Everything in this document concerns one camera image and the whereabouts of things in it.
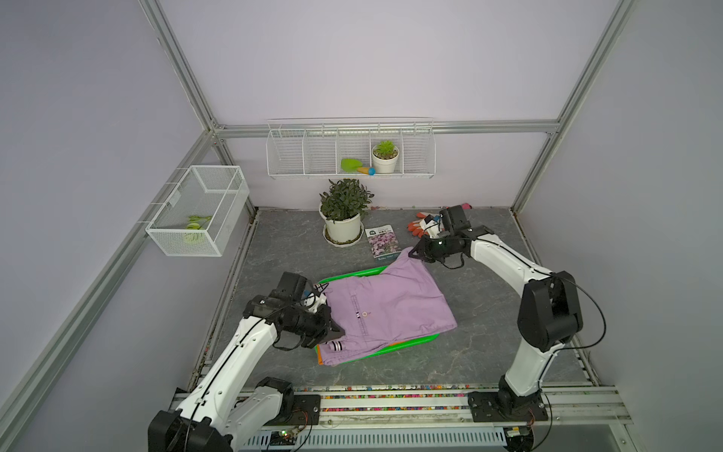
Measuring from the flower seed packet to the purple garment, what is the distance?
177 millimetres

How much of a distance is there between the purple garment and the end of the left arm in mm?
48

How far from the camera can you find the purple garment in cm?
72

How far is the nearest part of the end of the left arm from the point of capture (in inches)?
21.7

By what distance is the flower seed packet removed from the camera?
1075 millimetres

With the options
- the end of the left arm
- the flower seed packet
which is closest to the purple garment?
the end of the left arm
